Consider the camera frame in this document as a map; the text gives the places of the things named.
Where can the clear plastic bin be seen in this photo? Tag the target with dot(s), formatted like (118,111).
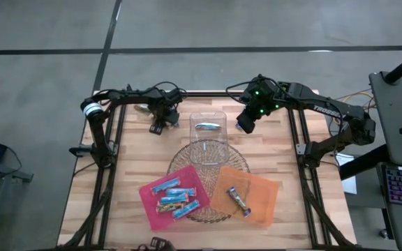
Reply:
(209,139)

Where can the green and yellow granola bar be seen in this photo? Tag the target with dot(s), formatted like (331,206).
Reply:
(142,108)

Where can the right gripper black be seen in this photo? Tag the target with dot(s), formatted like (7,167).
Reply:
(247,122)

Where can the orange translucent plastic bin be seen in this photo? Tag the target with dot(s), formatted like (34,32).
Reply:
(264,198)

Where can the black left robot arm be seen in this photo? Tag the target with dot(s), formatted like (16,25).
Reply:
(98,136)

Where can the dark blue yellow granola bar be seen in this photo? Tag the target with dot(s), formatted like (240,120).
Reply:
(238,201)

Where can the dark grey desk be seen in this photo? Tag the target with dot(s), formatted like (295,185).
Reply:
(396,104)

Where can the light blue granola bar red end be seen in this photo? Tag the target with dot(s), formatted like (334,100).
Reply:
(173,199)
(166,185)
(187,210)
(181,191)

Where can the pink translucent plastic bin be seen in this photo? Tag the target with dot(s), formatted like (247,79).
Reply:
(152,219)

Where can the white paper sheet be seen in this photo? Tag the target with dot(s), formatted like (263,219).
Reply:
(343,159)
(350,186)

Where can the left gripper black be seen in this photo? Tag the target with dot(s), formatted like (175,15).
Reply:
(166,104)

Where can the black caster wheel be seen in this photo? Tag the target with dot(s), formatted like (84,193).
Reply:
(383,233)

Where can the small white sticker label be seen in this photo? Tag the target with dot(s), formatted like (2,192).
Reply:
(205,146)

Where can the round woven placemat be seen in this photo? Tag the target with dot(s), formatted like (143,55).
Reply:
(208,174)

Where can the green red yellow granola bar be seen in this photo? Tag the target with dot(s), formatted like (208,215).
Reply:
(164,208)

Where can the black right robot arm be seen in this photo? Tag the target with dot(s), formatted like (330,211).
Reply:
(326,108)

